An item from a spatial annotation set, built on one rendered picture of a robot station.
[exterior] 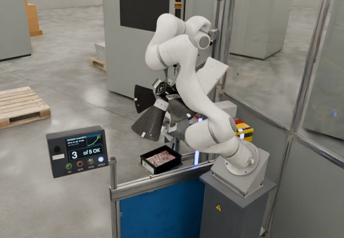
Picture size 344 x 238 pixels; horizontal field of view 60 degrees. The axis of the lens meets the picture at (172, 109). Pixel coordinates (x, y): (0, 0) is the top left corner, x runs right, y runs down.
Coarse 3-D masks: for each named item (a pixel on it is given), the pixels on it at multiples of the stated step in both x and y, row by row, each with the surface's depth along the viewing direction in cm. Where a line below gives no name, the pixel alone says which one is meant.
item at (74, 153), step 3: (69, 150) 138; (72, 150) 139; (75, 150) 140; (78, 150) 140; (69, 153) 139; (72, 153) 139; (75, 153) 140; (78, 153) 140; (69, 156) 139; (72, 156) 139; (75, 156) 140; (78, 156) 141; (72, 159) 140; (75, 159) 140
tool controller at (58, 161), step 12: (60, 132) 144; (72, 132) 143; (84, 132) 141; (96, 132) 143; (48, 144) 134; (60, 144) 136; (72, 144) 139; (84, 144) 141; (96, 144) 144; (60, 156) 137; (84, 156) 142; (96, 156) 145; (60, 168) 138; (72, 168) 140; (84, 168) 143
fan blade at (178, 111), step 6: (168, 102) 196; (174, 102) 195; (180, 102) 195; (174, 108) 191; (180, 108) 190; (186, 108) 190; (174, 114) 187; (180, 114) 186; (192, 114) 184; (174, 120) 183; (180, 120) 182
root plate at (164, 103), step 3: (159, 99) 209; (156, 102) 209; (159, 102) 209; (162, 102) 209; (165, 102) 209; (156, 105) 208; (159, 105) 208; (162, 105) 209; (165, 105) 209; (159, 108) 208; (162, 108) 208; (165, 108) 208
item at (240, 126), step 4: (236, 124) 195; (240, 124) 195; (244, 124) 196; (240, 128) 190; (252, 128) 191; (240, 132) 186; (244, 132) 187; (248, 132) 189; (240, 136) 187; (248, 140) 192
